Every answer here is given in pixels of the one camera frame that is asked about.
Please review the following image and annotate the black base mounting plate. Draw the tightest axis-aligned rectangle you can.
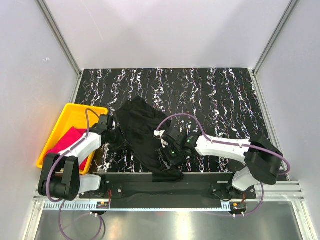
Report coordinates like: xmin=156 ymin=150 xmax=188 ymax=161
xmin=84 ymin=173 xmax=256 ymax=204

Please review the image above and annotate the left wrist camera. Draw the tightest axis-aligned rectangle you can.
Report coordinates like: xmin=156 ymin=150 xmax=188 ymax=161
xmin=98 ymin=114 xmax=117 ymax=130

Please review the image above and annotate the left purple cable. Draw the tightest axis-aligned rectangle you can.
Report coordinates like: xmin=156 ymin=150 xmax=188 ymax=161
xmin=44 ymin=107 xmax=108 ymax=238

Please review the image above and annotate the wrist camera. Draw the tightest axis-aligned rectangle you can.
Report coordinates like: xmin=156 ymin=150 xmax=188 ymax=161
xmin=98 ymin=114 xmax=117 ymax=130
xmin=153 ymin=127 xmax=187 ymax=148

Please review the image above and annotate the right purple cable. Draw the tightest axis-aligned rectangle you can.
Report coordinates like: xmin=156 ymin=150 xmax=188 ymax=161
xmin=156 ymin=112 xmax=292 ymax=217

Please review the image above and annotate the purple cable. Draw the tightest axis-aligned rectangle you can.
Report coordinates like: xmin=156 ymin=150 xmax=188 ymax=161
xmin=156 ymin=112 xmax=292 ymax=217
xmin=44 ymin=107 xmax=108 ymax=238

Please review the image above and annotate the aluminium frame rail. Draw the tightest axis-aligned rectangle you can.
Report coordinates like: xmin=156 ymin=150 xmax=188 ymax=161
xmin=32 ymin=181 xmax=305 ymax=201

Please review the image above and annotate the black t shirt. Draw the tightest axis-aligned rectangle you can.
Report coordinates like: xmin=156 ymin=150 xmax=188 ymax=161
xmin=108 ymin=96 xmax=184 ymax=182

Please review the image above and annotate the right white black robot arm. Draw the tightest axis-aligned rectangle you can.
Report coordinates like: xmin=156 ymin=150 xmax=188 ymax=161
xmin=154 ymin=128 xmax=283 ymax=202

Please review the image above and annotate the red t shirt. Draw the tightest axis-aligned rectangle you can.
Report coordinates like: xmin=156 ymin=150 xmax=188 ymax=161
xmin=36 ymin=126 xmax=95 ymax=175

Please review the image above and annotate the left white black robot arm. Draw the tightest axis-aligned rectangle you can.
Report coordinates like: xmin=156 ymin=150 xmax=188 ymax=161
xmin=37 ymin=114 xmax=125 ymax=203

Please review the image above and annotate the white slotted cable duct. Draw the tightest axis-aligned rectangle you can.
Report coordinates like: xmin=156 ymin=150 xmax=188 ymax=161
xmin=44 ymin=201 xmax=232 ymax=212

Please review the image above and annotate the yellow plastic bin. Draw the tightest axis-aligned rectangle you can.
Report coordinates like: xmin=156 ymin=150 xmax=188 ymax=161
xmin=36 ymin=103 xmax=108 ymax=169

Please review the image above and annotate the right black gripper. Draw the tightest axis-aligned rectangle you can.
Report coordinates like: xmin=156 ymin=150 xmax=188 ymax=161
xmin=155 ymin=142 xmax=184 ymax=171

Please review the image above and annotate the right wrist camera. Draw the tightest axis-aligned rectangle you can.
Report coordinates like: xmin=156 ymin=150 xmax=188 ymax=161
xmin=153 ymin=127 xmax=187 ymax=148

